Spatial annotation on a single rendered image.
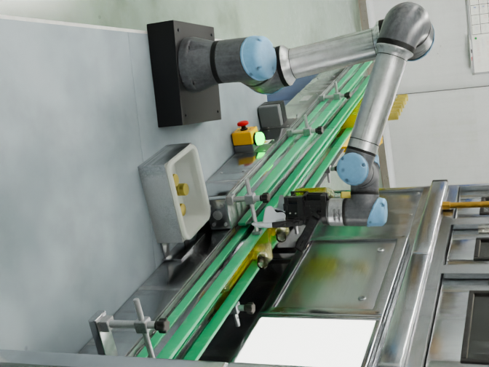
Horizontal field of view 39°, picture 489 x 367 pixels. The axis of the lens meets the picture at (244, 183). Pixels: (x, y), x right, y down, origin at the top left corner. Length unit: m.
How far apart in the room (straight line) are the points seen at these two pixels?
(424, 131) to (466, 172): 0.66
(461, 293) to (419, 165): 6.30
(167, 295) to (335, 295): 0.49
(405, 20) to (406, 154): 6.47
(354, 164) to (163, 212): 0.51
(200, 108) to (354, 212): 0.53
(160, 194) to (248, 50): 0.44
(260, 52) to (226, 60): 0.09
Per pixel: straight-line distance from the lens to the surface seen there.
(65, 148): 1.57
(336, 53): 1.93
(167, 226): 1.85
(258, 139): 2.33
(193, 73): 1.88
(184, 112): 1.90
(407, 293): 1.92
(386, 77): 1.75
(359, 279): 2.01
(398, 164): 8.27
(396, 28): 1.77
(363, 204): 1.85
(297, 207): 1.88
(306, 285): 2.02
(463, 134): 8.07
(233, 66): 1.85
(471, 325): 1.85
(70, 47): 1.63
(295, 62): 1.95
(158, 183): 1.80
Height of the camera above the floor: 1.70
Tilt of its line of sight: 23 degrees down
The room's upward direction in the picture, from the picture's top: 87 degrees clockwise
